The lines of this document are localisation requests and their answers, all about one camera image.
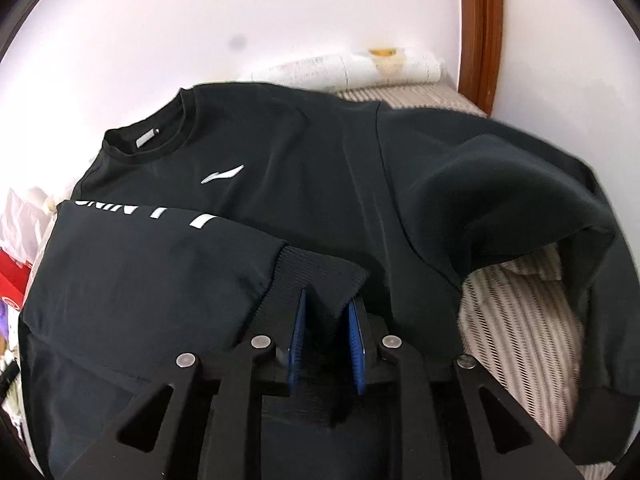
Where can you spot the purple item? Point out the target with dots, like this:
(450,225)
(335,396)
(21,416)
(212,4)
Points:
(7,322)

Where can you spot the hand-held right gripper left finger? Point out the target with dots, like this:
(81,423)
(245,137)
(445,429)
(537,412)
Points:
(297,340)

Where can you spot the white stained pillow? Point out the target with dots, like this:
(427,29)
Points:
(320,70)

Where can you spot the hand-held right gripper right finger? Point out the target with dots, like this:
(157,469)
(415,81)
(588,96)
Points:
(357,350)

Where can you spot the wooden door frame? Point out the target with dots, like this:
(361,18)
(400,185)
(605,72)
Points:
(480,35)

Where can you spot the red bag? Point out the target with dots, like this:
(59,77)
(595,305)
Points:
(12,280)

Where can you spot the black sweatshirt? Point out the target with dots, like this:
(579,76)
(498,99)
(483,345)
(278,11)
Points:
(300,160)

